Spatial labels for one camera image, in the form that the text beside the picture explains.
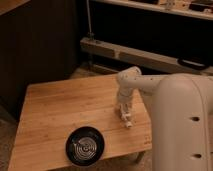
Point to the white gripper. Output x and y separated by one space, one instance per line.
123 108

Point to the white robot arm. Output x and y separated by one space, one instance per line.
179 117

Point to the black ceramic bowl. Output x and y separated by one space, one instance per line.
85 146

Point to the wooden table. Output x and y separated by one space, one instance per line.
53 110

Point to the metal pole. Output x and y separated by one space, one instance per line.
90 32

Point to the white shelf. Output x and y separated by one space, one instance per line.
176 7

